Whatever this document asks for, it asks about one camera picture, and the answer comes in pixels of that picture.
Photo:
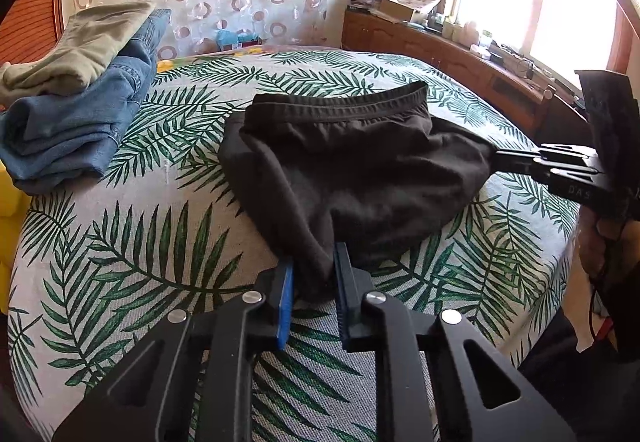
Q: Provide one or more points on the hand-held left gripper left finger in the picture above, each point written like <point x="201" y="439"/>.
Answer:
<point x="285" y="302"/>

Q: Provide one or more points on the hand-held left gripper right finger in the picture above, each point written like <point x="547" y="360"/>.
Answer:
<point x="342" y="297"/>

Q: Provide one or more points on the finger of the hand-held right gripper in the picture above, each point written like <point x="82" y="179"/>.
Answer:
<point x="560" y="169"/>
<point x="550" y="154"/>

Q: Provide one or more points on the black pants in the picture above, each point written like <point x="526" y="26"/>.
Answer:
<point x="350" y="172"/>

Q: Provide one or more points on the beige pants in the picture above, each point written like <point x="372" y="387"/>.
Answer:
<point x="75" y="52"/>

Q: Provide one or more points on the person's right hand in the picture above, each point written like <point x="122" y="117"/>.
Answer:
<point x="597" y="247"/>

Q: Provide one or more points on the window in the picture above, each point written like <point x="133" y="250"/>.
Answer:
<point x="570" y="12"/>

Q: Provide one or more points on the leaf-print bedspread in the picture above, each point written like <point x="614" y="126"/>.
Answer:
<point x="150" y="232"/>

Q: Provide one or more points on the wooden cabinet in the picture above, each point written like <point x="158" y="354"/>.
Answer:
<point x="425" y="47"/>

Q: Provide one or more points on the cardboard box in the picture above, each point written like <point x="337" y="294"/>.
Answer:
<point x="400" y="9"/>

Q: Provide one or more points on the blue cloth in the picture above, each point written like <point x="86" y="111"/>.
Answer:
<point x="235" y="39"/>

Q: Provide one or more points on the blue jeans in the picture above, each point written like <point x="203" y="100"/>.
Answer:
<point x="75" y="132"/>

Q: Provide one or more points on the yellow cloth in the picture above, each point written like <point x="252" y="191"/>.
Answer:
<point x="10" y="232"/>

